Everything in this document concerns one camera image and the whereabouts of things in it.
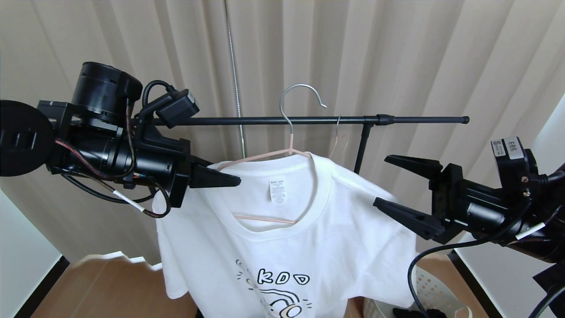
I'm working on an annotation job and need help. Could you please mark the pink clothes hanger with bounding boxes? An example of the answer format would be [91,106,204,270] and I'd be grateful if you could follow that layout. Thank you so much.
[329,116,349,160]
[216,84,328,224]

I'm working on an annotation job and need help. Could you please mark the white garment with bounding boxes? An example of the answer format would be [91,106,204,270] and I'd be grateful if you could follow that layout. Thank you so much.
[152,152,419,318]

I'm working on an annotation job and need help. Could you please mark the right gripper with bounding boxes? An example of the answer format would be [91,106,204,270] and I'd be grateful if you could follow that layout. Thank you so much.
[373,155,530,244]

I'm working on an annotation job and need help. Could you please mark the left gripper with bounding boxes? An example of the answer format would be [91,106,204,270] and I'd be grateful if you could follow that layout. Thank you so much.
[56,132,192,208]

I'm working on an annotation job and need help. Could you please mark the black clothes rack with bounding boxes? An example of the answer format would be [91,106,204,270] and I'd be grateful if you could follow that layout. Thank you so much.
[150,114,470,318]

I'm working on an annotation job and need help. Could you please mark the black garment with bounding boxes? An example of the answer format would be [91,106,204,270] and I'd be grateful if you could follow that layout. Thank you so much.
[392,308,448,318]

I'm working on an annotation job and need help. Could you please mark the beige curtain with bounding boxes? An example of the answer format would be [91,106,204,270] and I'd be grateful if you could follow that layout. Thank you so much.
[0,0,565,270]

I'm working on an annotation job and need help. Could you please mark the white laundry basket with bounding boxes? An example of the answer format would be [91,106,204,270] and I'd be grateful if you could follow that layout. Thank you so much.
[363,265,473,318]

